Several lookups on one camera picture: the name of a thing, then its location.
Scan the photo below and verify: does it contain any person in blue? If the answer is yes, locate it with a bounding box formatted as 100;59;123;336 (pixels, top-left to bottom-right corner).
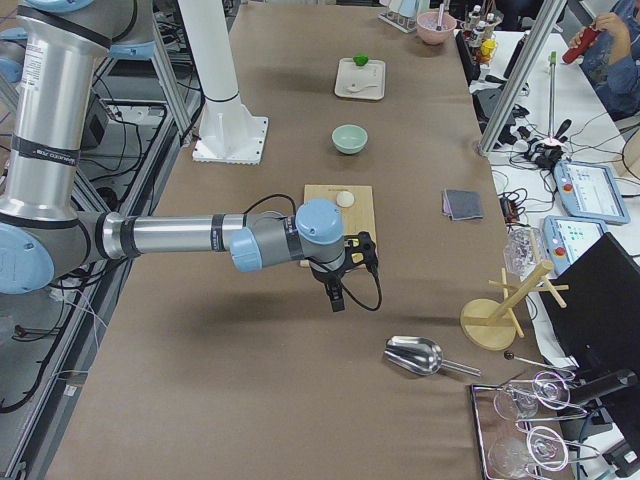
569;1;639;121

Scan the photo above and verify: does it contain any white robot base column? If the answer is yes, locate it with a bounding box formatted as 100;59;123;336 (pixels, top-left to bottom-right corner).
179;0;269;165

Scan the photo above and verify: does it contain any white ceramic spoon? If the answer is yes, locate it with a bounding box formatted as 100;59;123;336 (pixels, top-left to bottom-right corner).
345;84;378;94

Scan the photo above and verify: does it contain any aluminium frame post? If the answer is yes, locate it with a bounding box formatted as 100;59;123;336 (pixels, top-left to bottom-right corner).
477;0;566;157

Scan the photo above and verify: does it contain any pink bowl with ice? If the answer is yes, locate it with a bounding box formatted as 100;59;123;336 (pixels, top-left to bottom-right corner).
416;11;457;45

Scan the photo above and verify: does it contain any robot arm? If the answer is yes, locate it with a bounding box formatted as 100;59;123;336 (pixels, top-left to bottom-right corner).
1;1;352;311

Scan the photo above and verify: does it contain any white wire cup rack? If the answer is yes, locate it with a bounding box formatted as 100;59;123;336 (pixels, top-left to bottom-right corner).
378;0;421;33

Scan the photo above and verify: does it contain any black monitor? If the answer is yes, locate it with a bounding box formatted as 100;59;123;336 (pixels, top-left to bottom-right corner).
540;233;639;374

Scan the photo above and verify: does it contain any metal scoop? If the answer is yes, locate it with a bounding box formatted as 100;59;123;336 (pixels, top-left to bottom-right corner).
384;336;482;377

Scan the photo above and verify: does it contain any green lime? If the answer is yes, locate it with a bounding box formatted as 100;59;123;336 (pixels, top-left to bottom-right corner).
352;54;369;67

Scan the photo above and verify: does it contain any teach pendant tablet far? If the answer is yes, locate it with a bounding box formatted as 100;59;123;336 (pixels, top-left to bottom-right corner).
553;160;631;225

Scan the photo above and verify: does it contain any wooden cutting board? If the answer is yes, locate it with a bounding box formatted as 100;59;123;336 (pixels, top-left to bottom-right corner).
304;184;378;243

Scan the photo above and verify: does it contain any copper wire bottle rack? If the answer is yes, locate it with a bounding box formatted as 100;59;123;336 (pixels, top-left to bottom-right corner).
461;4;502;64

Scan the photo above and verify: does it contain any metal muddler tool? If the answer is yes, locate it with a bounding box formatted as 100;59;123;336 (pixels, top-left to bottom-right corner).
436;2;446;31

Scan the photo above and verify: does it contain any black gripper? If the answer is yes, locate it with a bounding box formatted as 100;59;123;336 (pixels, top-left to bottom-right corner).
310;262;348;313

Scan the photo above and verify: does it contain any teach pendant tablet near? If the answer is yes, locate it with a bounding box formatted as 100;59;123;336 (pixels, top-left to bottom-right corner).
542;215;608;275

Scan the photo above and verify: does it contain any wooden mug tree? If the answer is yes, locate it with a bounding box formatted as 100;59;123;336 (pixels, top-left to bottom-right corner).
460;260;569;351

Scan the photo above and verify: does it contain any light green bowl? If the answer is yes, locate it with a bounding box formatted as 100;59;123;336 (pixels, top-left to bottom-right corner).
331;124;368;155

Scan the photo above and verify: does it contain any wine glass rack tray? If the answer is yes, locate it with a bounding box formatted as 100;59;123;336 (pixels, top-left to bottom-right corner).
469;371;600;479

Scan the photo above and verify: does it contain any grey folded cloth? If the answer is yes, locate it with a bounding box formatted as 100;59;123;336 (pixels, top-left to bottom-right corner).
442;189;484;221

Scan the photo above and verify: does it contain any teach pendant tablet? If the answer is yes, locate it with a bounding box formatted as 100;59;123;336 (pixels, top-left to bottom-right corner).
553;160;631;225
542;215;608;275

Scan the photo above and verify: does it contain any beige rabbit tray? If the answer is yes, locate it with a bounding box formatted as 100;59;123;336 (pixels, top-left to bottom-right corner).
334;58;386;101

